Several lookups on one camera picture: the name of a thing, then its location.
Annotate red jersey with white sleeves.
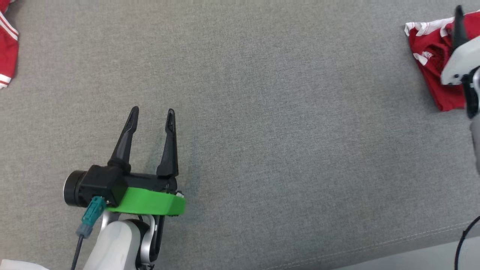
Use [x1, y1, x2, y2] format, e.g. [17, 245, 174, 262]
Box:
[0, 0, 19, 90]

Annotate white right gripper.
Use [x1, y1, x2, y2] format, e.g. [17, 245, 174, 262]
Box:
[440, 5, 480, 86]

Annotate red shorts with white trim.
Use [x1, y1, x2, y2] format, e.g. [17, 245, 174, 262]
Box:
[404, 10, 480, 112]

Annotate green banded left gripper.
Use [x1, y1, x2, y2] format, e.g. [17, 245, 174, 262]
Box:
[63, 106, 186, 216]

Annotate teal plug cable of left camera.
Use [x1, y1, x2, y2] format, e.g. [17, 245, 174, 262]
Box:
[71, 196, 107, 270]

